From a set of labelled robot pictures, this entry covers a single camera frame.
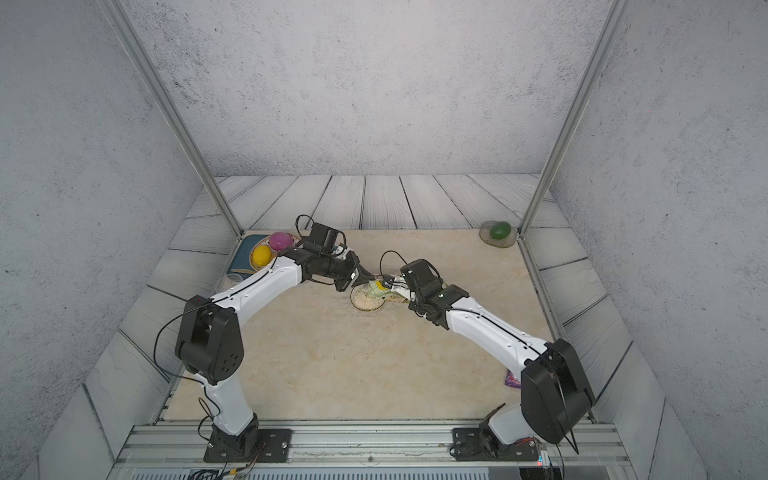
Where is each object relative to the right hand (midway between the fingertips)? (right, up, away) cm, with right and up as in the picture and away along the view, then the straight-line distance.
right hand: (430, 280), depth 85 cm
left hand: (-14, +1, -1) cm, 14 cm away
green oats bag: (-14, -2, -4) cm, 15 cm away
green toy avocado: (+31, +16, +31) cm, 46 cm away
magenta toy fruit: (-51, +12, +25) cm, 58 cm away
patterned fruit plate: (-60, +12, +30) cm, 68 cm away
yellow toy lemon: (-57, +7, +23) cm, 62 cm away
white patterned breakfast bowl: (-18, -1, 0) cm, 18 cm away
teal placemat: (-67, +4, +27) cm, 73 cm away
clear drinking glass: (-67, -2, +19) cm, 70 cm away
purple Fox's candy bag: (+22, -27, -2) cm, 35 cm away
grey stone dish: (+26, +15, +34) cm, 45 cm away
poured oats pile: (-20, -8, +11) cm, 24 cm away
